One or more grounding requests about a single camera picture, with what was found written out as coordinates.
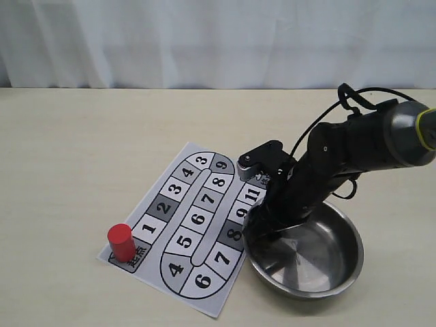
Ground white curtain backdrop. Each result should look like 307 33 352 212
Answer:
1 1 435 89

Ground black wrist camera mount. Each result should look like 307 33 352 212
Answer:
237 140 296 181

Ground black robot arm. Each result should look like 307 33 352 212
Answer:
244 101 435 236

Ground paper number game board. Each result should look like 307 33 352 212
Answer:
98 142 268 317

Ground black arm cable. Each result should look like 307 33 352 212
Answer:
289 82 422 200

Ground stainless steel bowl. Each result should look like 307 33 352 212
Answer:
243 202 364 300

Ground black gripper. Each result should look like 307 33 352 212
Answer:
250 151 358 239

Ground red cylinder game piece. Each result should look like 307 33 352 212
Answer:
107 223 136 262

